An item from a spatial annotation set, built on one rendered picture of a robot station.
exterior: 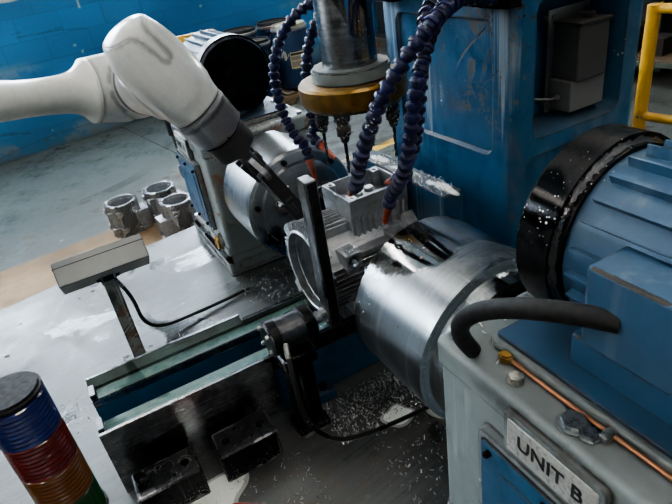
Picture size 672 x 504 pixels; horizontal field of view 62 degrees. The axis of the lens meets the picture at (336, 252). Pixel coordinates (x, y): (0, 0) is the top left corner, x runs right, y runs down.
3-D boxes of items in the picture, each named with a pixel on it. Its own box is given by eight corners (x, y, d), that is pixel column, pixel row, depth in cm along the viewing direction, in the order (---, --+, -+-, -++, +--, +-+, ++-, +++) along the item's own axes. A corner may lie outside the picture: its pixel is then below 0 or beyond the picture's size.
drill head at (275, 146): (300, 192, 159) (283, 105, 146) (368, 240, 130) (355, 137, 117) (216, 222, 150) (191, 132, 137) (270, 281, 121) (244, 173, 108)
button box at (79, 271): (150, 263, 117) (140, 240, 117) (149, 255, 110) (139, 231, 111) (64, 295, 111) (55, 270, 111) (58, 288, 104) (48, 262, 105)
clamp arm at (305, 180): (336, 312, 95) (311, 172, 82) (345, 321, 92) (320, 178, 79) (317, 321, 93) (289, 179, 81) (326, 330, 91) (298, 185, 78)
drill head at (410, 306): (452, 299, 107) (446, 177, 94) (653, 439, 74) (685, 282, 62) (338, 354, 98) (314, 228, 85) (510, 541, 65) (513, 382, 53)
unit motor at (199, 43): (254, 161, 177) (221, 19, 156) (299, 193, 151) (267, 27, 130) (174, 187, 168) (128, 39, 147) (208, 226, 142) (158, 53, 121)
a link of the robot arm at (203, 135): (208, 82, 92) (232, 108, 96) (169, 122, 91) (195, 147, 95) (226, 91, 85) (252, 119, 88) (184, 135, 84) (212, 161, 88)
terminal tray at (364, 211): (378, 199, 112) (374, 165, 108) (410, 216, 103) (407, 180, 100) (326, 219, 107) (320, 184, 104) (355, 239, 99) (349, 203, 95)
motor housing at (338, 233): (375, 256, 123) (365, 176, 113) (429, 294, 108) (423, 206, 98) (293, 291, 115) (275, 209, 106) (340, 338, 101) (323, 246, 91)
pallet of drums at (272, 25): (291, 83, 655) (279, 15, 618) (328, 93, 594) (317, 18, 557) (195, 112, 605) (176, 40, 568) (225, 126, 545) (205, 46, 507)
